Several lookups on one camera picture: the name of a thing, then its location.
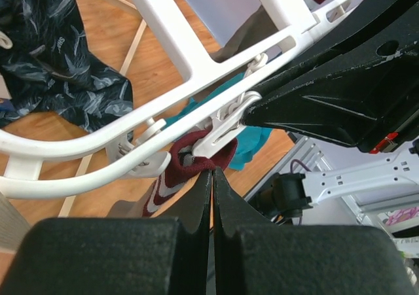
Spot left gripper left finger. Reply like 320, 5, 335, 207
1, 171, 212, 294

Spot grey maroon striped sock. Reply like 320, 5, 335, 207
109, 128, 238, 219

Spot dark patterned shorts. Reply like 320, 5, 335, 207
0, 0, 134, 134

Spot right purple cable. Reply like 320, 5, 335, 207
289, 159, 315, 175

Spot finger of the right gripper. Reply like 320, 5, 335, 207
253, 0, 417, 94

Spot white clip hanger frame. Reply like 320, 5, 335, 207
1, 0, 350, 200

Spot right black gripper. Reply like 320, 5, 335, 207
243, 40, 418, 154

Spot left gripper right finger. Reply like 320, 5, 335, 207
213, 169, 415, 294

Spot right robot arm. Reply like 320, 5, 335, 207
244, 0, 418, 219

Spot teal cloth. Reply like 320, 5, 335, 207
163, 72, 274, 171

